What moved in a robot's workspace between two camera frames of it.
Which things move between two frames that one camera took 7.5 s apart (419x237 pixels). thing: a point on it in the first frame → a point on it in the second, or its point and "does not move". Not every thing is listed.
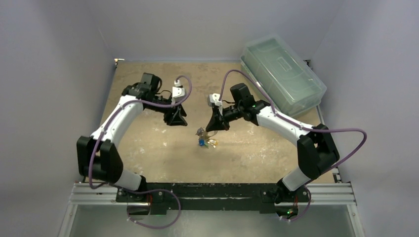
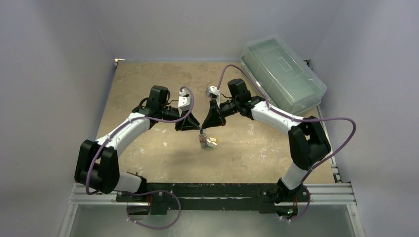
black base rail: (163, 197) does not move
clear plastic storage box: (294, 89) does not move
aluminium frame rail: (337, 194) does not move
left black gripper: (175, 116) → (189, 123)
